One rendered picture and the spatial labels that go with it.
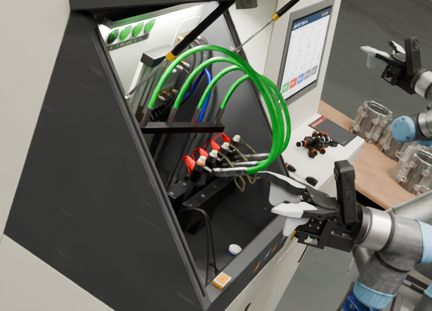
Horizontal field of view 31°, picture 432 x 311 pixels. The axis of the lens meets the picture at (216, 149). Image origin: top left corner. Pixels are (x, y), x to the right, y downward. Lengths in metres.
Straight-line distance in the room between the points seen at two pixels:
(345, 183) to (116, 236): 0.72
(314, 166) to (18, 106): 1.12
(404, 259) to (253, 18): 1.11
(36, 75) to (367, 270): 0.91
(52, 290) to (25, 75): 0.57
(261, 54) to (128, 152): 0.71
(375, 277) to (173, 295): 0.58
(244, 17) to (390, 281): 1.12
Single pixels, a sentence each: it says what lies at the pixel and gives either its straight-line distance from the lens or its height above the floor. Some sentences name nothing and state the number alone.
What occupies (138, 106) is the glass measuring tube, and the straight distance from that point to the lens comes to 2.26.
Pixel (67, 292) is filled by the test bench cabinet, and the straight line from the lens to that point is 2.09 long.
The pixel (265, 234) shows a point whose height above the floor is 0.95.
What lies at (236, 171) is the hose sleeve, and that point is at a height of 1.13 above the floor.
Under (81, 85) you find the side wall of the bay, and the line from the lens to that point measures 1.84.
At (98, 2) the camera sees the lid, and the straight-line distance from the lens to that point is 1.75.
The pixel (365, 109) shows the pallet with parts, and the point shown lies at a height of 0.35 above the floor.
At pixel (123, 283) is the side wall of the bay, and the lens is 1.97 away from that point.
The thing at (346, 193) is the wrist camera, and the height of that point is 1.50.
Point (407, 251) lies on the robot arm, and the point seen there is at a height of 1.43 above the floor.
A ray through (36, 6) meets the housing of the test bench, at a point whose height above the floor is 1.41.
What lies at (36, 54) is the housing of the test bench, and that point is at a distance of 1.90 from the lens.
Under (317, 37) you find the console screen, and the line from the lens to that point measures 2.81.
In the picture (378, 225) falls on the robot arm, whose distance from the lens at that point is 1.44.
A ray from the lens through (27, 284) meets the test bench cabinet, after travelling 2.16.
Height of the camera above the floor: 2.10
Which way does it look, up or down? 27 degrees down
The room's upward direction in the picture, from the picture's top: 24 degrees clockwise
